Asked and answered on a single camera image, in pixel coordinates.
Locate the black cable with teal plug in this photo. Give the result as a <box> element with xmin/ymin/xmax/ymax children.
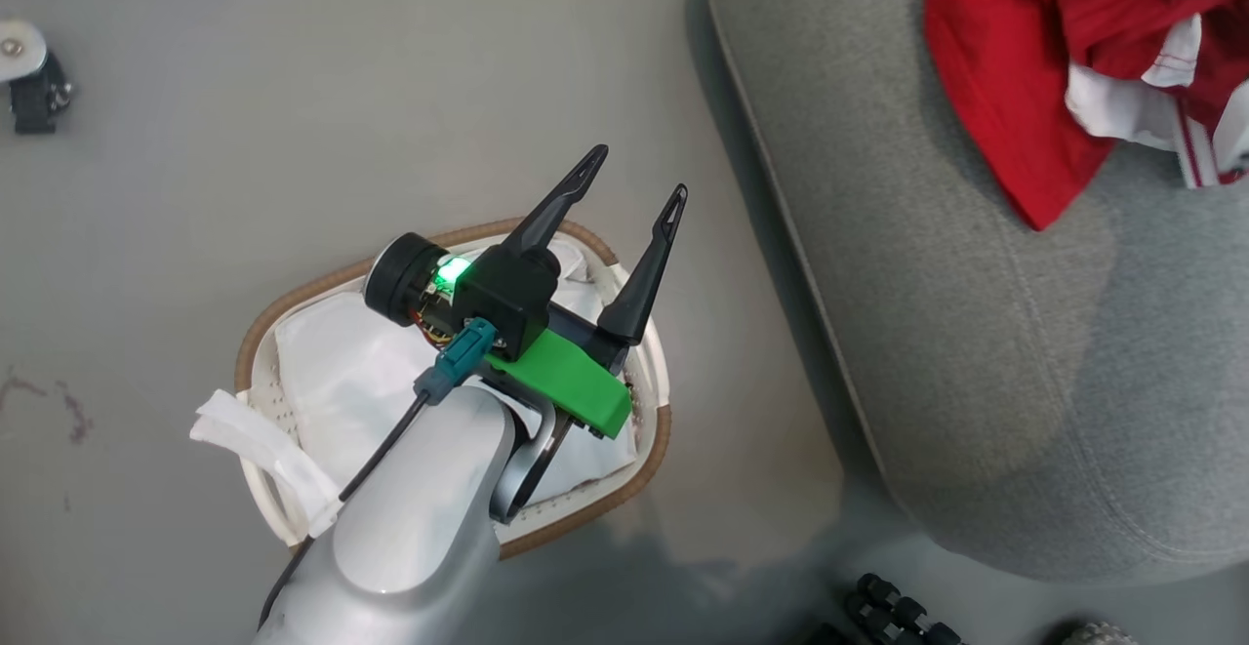
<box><xmin>256</xmin><ymin>318</ymin><xmax>499</xmax><ymax>631</ymax></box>

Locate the grey fabric sofa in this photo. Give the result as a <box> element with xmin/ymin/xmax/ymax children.
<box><xmin>703</xmin><ymin>0</ymin><xmax>1249</xmax><ymax>585</ymax></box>

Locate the grey speckled round object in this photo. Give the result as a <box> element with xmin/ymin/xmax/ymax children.
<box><xmin>1059</xmin><ymin>621</ymin><xmax>1138</xmax><ymax>645</ymax></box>

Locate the red and white garment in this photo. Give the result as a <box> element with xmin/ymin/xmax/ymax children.
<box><xmin>924</xmin><ymin>0</ymin><xmax>1249</xmax><ymax>232</ymax></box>

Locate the white fabric strap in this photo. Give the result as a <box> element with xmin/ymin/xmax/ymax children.
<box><xmin>190</xmin><ymin>389</ymin><xmax>344</xmax><ymax>539</ymax></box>

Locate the small caster wheel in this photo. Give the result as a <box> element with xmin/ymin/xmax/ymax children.
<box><xmin>10</xmin><ymin>52</ymin><xmax>74</xmax><ymax>136</ymax></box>

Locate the white cloth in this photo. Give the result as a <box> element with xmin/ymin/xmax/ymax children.
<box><xmin>275</xmin><ymin>245</ymin><xmax>640</xmax><ymax>509</ymax></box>

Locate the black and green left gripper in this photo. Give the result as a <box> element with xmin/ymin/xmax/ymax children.
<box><xmin>454</xmin><ymin>144</ymin><xmax>689</xmax><ymax>439</ymax></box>

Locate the white basket with brown rim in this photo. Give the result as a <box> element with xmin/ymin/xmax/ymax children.
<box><xmin>234</xmin><ymin>219</ymin><xmax>674</xmax><ymax>560</ymax></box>

